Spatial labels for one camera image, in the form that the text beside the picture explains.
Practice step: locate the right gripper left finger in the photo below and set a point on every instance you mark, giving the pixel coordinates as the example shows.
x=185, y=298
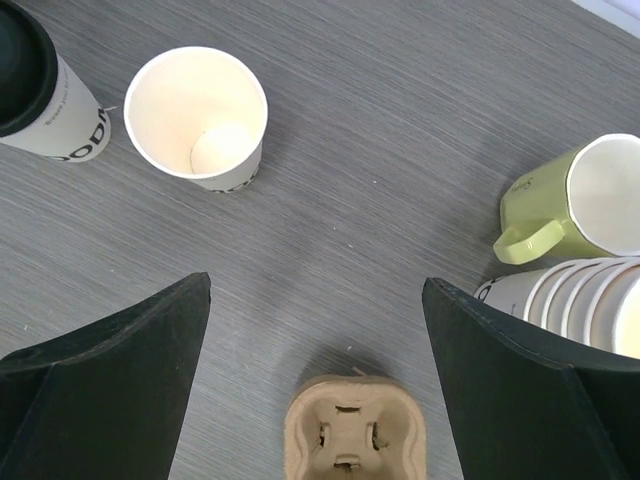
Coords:
x=107, y=400

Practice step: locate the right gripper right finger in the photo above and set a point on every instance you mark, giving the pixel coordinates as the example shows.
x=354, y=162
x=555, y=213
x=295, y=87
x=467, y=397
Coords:
x=524, y=403

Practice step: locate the white paper cup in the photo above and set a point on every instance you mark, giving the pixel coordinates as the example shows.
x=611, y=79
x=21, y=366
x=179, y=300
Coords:
x=198, y=114
x=70, y=126

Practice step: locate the stack of paper cups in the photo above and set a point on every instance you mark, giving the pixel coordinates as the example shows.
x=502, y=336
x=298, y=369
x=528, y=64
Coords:
x=594, y=302

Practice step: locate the cardboard cup carrier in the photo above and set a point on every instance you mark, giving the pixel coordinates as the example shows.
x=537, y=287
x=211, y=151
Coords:
x=354, y=427

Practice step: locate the yellow-green mug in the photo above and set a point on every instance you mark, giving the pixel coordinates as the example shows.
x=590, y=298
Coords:
x=584, y=203

